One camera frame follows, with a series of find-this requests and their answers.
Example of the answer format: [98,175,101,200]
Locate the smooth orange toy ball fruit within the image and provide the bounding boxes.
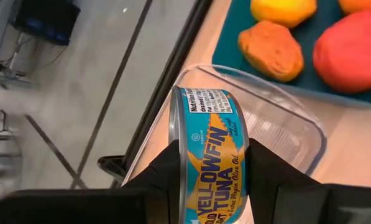
[338,0,371,15]

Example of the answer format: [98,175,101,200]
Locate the teal yellowfin tuna can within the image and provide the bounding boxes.
[168,86,251,224]

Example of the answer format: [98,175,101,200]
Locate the teal plastic bin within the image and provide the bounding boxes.
[211,0,371,107]

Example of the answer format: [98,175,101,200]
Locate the brown-orange toy potato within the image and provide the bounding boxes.
[237,19,305,83]

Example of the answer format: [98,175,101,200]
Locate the black aluminium table frame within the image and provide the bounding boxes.
[97,0,214,190]

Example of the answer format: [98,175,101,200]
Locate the yellow toy lemon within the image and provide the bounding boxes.
[250,0,318,29]

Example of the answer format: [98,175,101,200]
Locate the black computer tower green lights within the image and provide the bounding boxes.
[13,0,81,47]

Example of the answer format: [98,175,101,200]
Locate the clear plastic container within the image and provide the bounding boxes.
[122,63,327,191]

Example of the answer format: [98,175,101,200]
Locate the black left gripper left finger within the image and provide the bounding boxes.
[0,139,181,224]

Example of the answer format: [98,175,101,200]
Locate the red toy fruit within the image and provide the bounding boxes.
[312,10,371,95]

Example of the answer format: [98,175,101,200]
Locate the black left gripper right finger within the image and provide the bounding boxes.
[245,138,371,224]

